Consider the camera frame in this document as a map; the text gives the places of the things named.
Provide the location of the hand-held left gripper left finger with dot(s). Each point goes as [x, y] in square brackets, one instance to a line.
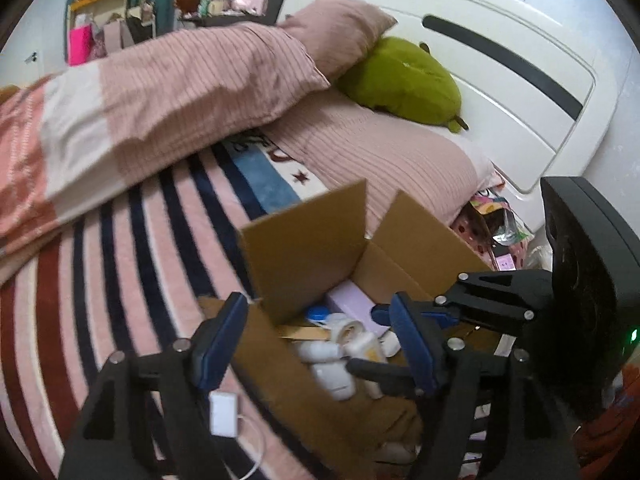
[222, 340]

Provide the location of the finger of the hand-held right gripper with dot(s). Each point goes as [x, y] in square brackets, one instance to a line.
[380, 375]
[500, 295]

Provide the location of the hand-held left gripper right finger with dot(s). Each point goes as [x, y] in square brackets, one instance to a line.
[415, 345]

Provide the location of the white box with yellow label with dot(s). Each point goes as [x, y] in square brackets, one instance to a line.
[367, 345]

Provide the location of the white earbuds case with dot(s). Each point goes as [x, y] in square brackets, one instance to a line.
[334, 380]

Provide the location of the clear tape roll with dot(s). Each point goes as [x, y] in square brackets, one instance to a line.
[347, 330]

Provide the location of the small white spray bottle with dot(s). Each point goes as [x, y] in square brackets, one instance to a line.
[317, 351]

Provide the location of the purple rectangular box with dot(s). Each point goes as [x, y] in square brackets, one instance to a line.
[350, 300]

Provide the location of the gold rectangular box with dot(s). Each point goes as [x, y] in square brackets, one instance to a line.
[302, 332]

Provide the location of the white contact lens case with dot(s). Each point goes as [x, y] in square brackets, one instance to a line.
[317, 313]

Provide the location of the brown cardboard box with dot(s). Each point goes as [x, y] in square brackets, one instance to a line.
[305, 250]

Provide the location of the colourful printed bag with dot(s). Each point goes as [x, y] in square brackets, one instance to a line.
[500, 225]

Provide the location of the orange patterned clothing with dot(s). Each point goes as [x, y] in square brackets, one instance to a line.
[610, 435]

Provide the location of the pink ribbed pillow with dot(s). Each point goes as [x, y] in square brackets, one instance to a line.
[390, 160]

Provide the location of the white bed headboard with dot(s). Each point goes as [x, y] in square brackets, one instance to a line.
[500, 60]

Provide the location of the green plush toy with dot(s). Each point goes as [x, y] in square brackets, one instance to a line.
[405, 80]

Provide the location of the pink and grey striped quilt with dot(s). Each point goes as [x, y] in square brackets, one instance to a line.
[150, 110]

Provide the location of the pink striped pillow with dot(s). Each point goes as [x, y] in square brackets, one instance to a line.
[340, 35]

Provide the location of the bright pink bag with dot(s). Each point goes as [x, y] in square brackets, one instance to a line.
[80, 45]

